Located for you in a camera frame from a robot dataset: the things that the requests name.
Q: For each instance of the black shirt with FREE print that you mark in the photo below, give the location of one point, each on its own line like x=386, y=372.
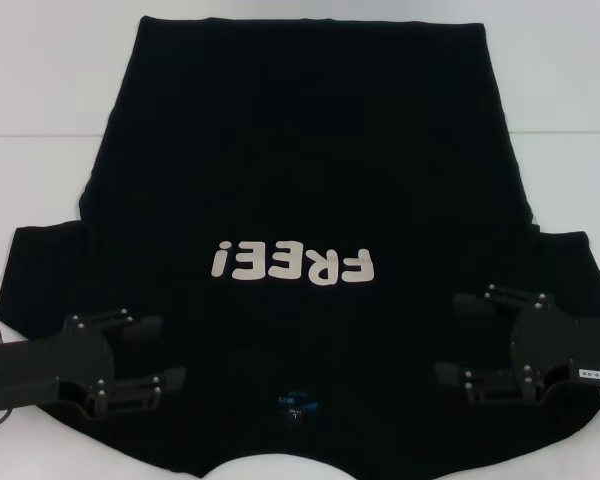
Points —
x=300, y=150

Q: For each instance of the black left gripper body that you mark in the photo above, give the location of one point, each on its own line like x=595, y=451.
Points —
x=30, y=367

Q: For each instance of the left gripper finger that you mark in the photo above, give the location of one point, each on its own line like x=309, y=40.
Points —
x=170, y=380
x=142, y=327

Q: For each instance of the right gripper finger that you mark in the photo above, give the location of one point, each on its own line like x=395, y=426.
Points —
x=470, y=305
x=447, y=372

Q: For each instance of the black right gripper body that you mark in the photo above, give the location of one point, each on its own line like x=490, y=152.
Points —
x=545, y=345

